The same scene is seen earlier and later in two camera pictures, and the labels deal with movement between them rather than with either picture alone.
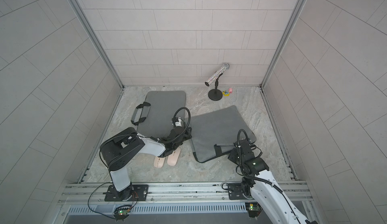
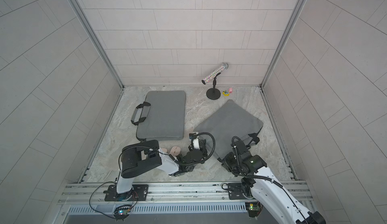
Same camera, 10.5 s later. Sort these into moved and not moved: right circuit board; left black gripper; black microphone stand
Moved: left black gripper
Not moved: right circuit board; black microphone stand
